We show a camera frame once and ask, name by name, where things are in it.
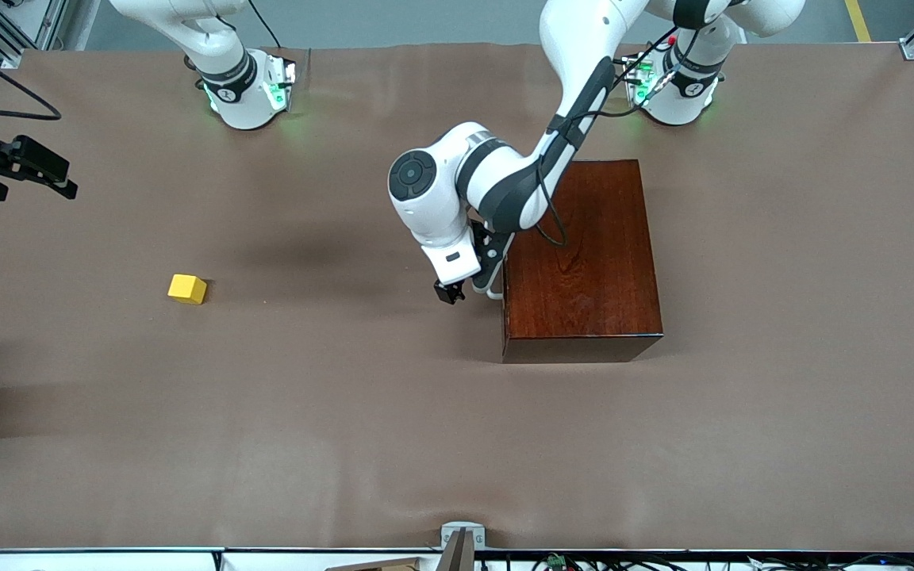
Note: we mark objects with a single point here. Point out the yellow block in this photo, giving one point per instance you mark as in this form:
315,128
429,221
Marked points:
187,289

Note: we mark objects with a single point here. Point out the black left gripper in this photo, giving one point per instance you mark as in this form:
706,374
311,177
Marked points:
448,293

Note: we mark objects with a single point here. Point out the grey metal bracket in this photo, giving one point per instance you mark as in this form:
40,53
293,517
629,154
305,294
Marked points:
451,533

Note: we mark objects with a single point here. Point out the white table edge rail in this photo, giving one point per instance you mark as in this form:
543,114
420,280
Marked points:
108,563

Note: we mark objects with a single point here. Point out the aluminium frame structure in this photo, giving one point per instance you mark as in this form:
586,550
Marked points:
56,24

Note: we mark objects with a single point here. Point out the dark red wooden cabinet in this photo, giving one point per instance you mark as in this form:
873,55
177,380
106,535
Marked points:
592,262

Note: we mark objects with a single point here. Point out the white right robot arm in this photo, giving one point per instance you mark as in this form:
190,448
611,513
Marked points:
235,103

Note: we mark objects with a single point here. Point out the brown table mat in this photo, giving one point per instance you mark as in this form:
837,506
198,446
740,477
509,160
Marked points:
187,396

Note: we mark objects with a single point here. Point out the brown wooden board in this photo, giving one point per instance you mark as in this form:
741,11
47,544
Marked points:
393,565

